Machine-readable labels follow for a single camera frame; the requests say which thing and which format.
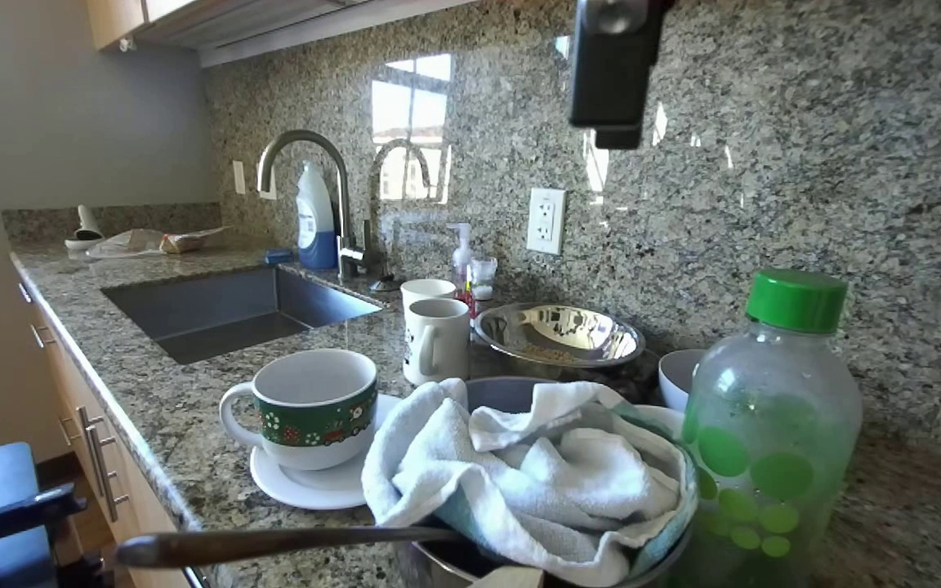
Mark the white printed mug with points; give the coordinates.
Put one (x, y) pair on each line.
(438, 348)

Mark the shallow steel bowl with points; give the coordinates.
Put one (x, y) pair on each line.
(558, 337)

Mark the clear soap pump bottle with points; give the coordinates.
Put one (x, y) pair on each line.
(463, 254)

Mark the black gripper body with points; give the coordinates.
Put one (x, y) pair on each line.
(614, 67)

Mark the large deep steel bowl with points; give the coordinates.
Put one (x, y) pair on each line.
(499, 394)

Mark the beige cloth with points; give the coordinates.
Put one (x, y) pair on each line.
(146, 240)

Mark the blue dish soap bottle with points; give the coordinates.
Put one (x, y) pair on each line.
(314, 224)

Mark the white teal towel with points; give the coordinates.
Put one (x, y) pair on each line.
(538, 476)

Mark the white saucer plate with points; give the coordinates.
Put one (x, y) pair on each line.
(308, 491)

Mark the small grey white utensil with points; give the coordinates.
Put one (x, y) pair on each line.
(83, 225)

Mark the green christmas mug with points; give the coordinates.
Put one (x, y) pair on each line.
(310, 419)

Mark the steel kitchen sink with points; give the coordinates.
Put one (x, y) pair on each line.
(209, 304)

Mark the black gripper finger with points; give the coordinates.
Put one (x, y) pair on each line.
(620, 139)

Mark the steel kitchen faucet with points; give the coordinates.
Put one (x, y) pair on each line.
(343, 217)

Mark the green cap plastic bottle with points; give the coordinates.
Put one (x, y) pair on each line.
(768, 457)

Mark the small red yellow bottle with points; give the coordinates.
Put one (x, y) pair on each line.
(467, 295)

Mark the white plain mug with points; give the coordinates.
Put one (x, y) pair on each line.
(427, 289)

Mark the small clear jar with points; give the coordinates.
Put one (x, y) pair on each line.
(485, 273)

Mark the light blue bowl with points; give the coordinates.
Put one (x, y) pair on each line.
(682, 377)

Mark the small white wall outlet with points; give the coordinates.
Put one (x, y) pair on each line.
(241, 176)

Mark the wooden lower cabinet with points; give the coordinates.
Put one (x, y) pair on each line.
(65, 404)

